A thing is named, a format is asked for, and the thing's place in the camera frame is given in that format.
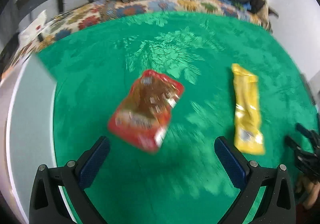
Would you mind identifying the white box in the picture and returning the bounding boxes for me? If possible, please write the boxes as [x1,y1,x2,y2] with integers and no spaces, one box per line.
[0,55,75,224]

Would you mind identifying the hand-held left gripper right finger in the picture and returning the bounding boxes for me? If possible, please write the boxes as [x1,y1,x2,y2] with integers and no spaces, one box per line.
[214,136,297,224]

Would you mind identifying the red label clear snack packet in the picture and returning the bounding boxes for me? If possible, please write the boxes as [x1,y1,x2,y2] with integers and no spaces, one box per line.
[107,69,185,152]

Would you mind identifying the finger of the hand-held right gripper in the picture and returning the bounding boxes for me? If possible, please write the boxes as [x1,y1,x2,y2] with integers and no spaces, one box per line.
[285,135,308,162]
[296,123,320,145]

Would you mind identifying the floral bedsheet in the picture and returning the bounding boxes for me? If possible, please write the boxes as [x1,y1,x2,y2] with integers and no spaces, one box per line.
[0,0,273,82]

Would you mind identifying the long yellow snack packet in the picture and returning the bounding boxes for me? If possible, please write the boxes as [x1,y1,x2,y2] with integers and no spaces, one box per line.
[230,63,265,156]

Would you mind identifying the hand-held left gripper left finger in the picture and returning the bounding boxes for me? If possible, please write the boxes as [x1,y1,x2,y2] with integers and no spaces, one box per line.
[29,136,111,224]

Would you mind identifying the white plastic bag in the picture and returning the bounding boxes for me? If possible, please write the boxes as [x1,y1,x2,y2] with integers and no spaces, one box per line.
[19,10,48,44]

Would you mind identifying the green patterned blanket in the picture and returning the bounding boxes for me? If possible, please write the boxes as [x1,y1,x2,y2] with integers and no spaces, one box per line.
[36,11,320,224]

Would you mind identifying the person's right hand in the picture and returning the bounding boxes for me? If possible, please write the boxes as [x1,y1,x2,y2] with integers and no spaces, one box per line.
[295,174,320,211]

